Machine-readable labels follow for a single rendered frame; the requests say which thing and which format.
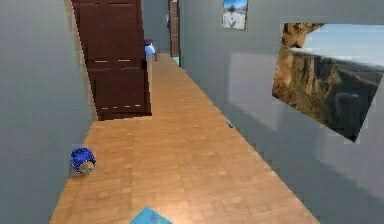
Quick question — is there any brown canyon framed picture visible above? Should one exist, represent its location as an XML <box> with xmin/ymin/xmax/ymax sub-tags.
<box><xmin>271</xmin><ymin>22</ymin><xmax>384</xmax><ymax>143</ymax></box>

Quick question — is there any pale blue far object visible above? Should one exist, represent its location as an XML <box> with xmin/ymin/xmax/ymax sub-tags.
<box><xmin>144</xmin><ymin>39</ymin><xmax>159</xmax><ymax>63</ymax></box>

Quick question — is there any brown far room door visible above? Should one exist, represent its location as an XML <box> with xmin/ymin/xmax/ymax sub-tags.
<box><xmin>168</xmin><ymin>0</ymin><xmax>181</xmax><ymax>58</ymax></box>

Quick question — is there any dark brown room door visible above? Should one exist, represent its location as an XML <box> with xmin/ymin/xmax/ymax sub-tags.
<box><xmin>71</xmin><ymin>0</ymin><xmax>153</xmax><ymax>122</ymax></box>

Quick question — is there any light blue flat cloth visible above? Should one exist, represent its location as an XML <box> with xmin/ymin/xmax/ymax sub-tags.
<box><xmin>129</xmin><ymin>206</ymin><xmax>174</xmax><ymax>224</ymax></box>

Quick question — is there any blue sky framed picture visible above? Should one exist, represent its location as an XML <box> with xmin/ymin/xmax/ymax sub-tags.
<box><xmin>221</xmin><ymin>0</ymin><xmax>249</xmax><ymax>32</ymax></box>

